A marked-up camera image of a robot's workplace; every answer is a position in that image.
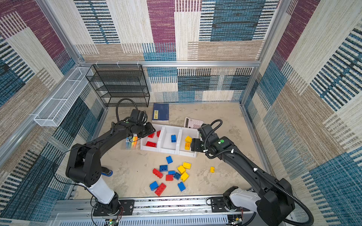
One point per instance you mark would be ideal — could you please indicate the white wire mesh basket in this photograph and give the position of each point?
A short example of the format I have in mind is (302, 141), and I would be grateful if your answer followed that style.
(59, 105)

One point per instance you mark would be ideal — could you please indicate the red long lego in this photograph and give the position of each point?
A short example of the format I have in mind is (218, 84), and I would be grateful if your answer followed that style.
(161, 188)
(151, 144)

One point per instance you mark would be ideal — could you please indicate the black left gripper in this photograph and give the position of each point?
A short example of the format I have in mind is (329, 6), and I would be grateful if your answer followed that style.
(150, 129)

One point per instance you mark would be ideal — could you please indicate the aluminium rail front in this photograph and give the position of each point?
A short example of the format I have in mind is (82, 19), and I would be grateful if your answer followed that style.
(153, 211)

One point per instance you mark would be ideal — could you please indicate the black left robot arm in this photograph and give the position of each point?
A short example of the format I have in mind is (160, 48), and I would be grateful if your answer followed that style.
(84, 163)

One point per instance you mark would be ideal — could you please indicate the yellow lego cluster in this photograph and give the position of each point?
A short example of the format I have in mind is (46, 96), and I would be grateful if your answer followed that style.
(188, 139)
(181, 169)

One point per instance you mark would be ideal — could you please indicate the dark blue book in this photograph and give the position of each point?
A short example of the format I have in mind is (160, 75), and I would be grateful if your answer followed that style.
(160, 112)

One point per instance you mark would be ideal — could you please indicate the small red lego centre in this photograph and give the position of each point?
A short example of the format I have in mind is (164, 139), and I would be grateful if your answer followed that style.
(169, 177)

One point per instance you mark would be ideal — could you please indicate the red long lego bottom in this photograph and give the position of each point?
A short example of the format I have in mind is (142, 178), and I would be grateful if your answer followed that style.
(161, 188)

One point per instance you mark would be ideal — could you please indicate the white three-compartment bin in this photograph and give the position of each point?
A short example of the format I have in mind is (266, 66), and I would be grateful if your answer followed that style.
(164, 144)

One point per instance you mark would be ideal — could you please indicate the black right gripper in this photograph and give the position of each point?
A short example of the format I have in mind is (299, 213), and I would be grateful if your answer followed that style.
(195, 145)

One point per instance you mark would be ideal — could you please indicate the pink calculator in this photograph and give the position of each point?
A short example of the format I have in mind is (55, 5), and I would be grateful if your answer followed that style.
(192, 123)

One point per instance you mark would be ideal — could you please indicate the red long lego diagonal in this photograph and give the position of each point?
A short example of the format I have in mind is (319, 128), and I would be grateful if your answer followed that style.
(157, 173)

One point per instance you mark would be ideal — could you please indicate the colourful marker pack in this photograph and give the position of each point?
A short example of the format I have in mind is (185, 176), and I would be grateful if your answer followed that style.
(131, 142)

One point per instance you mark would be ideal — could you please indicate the dark blue lego centre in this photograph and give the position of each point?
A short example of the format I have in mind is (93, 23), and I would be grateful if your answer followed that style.
(176, 176)

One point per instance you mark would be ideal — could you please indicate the yellow studded lego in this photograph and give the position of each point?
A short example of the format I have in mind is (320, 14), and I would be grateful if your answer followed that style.
(187, 165)

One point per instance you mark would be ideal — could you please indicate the yellow lego lower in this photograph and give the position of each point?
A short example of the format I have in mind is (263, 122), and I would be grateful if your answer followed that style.
(184, 177)

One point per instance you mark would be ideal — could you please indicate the blue lego with studs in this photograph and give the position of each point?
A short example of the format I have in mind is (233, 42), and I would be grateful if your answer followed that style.
(163, 168)

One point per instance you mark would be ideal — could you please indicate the black wire shelf rack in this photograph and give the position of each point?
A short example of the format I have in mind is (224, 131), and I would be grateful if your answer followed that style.
(115, 82)

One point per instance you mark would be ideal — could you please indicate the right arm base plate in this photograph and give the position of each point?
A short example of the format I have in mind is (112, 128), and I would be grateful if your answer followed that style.
(218, 204)

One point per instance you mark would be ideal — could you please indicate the blue black stapler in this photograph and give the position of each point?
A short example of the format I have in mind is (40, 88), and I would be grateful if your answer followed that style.
(106, 172)

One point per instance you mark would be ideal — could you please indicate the blue lego bottom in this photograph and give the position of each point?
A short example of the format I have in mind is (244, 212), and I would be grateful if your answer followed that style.
(181, 186)

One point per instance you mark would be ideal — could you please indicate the blue lego top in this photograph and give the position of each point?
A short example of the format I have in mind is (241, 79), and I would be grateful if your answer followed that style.
(169, 159)

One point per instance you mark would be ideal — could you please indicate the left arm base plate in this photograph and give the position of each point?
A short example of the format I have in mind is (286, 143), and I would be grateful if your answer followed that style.
(115, 208)

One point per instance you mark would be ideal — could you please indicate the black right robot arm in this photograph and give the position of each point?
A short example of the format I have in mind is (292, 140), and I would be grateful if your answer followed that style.
(272, 199)

